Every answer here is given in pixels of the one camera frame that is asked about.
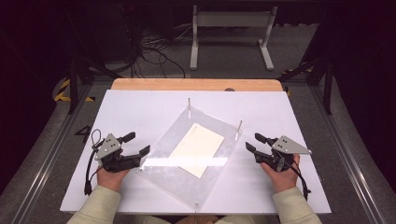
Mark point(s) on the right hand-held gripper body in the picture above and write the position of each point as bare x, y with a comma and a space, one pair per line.
288, 146

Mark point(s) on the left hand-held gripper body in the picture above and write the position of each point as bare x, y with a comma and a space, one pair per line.
107, 146

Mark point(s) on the clear acrylic sheet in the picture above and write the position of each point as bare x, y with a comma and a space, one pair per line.
168, 182

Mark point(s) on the person's left hand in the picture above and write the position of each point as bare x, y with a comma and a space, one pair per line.
110, 179

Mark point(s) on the person's right hand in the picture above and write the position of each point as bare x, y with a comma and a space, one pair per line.
281, 179

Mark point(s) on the metal standoff pin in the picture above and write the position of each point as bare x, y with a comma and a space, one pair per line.
238, 129
189, 107

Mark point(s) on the white board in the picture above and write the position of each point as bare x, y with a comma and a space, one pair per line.
264, 193

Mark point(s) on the cream paper card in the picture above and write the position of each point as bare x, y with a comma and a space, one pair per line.
197, 149

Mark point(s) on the yellow black hazard tape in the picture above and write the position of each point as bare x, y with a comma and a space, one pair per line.
62, 95

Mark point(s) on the person's torso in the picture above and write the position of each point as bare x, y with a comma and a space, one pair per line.
146, 220

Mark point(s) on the black metal stand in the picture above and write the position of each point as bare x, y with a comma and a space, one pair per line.
73, 84
325, 81

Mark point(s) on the wooden table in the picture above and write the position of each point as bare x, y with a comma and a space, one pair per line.
186, 84

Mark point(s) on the aluminium rail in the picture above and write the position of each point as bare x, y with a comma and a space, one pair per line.
49, 161
351, 168

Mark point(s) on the white metal stand frame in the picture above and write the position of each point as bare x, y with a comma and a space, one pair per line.
232, 18

